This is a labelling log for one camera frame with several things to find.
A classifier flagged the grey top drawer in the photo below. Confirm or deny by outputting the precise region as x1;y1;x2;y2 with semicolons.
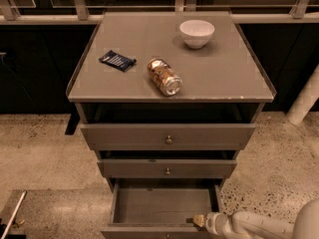
81;123;255;150

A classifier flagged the metal bar on floor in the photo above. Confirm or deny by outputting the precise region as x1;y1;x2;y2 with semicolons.
1;190;27;239

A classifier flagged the orange soda can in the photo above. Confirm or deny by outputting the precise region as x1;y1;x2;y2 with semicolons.
148;58;182;97

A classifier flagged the grey middle drawer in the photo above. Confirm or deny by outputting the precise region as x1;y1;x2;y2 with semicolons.
98;159;236;178

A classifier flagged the grey drawer cabinet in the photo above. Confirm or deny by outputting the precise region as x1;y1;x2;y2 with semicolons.
65;11;277;202

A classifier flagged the dark blue snack packet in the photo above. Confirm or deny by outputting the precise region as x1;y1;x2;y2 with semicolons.
99;50;137;72

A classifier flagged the grey drawer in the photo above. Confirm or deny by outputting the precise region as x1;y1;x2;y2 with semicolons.
81;123;255;150
98;159;236;178
102;178;221;239

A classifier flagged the white ceramic bowl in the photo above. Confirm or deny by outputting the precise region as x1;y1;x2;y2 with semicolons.
179;20;215;49

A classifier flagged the grey bottom drawer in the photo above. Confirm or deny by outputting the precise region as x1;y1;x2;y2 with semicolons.
102;178;221;239

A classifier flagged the white post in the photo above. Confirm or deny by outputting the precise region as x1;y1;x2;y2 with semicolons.
286;64;319;124

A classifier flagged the metal window railing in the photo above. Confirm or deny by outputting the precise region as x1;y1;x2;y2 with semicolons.
0;0;319;24

